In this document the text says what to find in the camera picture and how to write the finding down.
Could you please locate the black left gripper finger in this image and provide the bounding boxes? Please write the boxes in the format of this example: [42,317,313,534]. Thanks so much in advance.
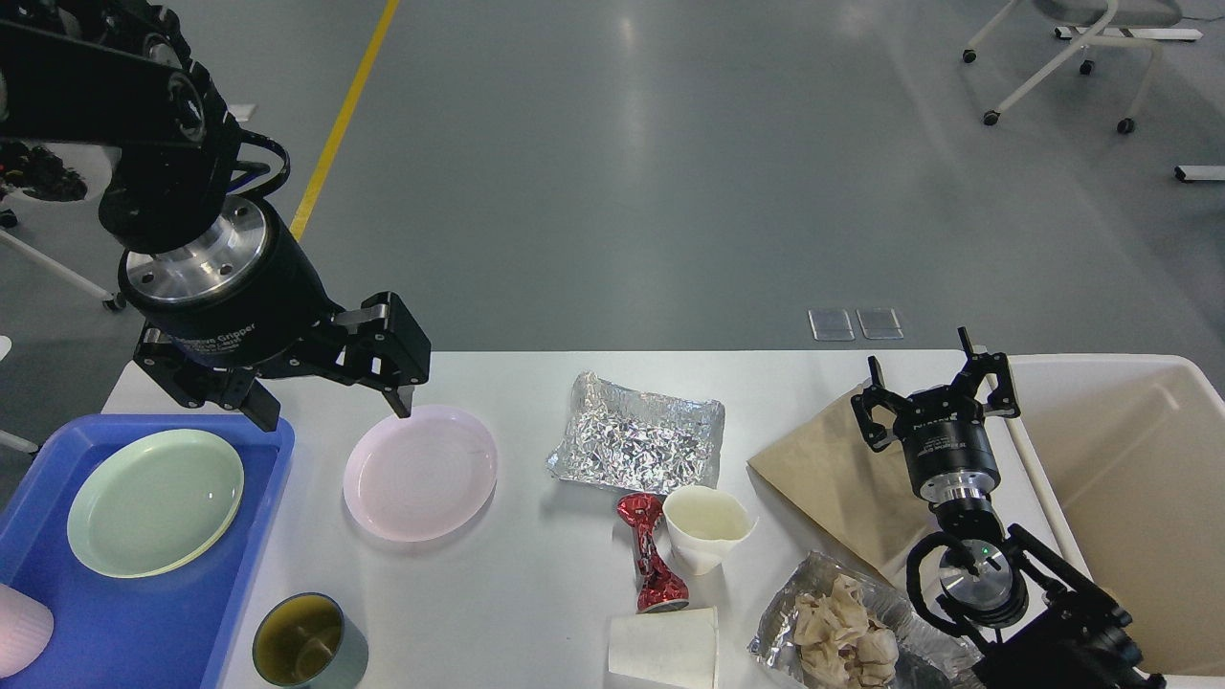
[256,292,432,418]
[132,325,281,433]

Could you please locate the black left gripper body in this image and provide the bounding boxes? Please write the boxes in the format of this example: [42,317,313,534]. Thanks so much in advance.
[119,196,343,369]

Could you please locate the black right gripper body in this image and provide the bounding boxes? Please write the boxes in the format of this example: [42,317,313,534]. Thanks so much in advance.
[902,395,1000,504]

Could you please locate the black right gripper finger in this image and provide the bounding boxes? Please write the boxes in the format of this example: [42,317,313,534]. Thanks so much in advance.
[850,356,911,454]
[956,327,1022,421]

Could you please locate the pink plate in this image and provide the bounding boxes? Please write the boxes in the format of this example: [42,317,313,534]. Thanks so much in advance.
[343,405,499,544]

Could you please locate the dark teal mug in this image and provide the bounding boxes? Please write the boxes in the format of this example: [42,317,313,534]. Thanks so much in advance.
[251,592,370,688]

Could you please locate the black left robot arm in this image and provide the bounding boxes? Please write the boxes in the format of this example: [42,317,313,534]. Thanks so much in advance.
[2,1,432,432]

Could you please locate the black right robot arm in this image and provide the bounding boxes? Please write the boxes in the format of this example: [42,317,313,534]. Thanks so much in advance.
[850,329,1167,688]

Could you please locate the brown paper bag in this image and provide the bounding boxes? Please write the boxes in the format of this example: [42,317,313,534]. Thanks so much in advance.
[748,387,935,588]

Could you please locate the light green plate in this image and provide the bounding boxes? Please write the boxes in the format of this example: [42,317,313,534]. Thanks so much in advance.
[66,429,246,579]

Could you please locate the beige plastic bin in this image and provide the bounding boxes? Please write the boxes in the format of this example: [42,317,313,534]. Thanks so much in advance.
[1009,354,1224,688]

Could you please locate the white chair base left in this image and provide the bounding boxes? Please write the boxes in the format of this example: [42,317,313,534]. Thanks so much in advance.
[1,208,127,313]

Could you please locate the foil with crumpled tissue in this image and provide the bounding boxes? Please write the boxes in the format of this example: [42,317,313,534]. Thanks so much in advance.
[748,552,982,688]

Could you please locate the crumpled white paper cup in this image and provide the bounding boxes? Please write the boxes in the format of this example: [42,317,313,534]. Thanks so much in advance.
[662,485,757,575]

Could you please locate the crumpled aluminium foil sheet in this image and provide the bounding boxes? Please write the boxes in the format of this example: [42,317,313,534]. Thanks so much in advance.
[546,371,725,497]

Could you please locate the blue plastic tray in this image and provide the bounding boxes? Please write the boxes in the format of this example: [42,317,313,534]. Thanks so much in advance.
[1,414,295,688]

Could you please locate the red foil wrapper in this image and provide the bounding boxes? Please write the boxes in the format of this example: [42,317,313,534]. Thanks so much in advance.
[616,492,690,613]

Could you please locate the white paper cup lying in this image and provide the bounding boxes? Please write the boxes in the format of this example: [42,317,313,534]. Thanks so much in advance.
[608,608,719,688]

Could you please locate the white bar on floor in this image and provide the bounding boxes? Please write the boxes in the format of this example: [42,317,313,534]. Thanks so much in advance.
[1174,166,1225,184]

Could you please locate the white office chair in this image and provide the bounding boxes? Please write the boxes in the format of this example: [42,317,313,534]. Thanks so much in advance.
[981,1,1185,135]

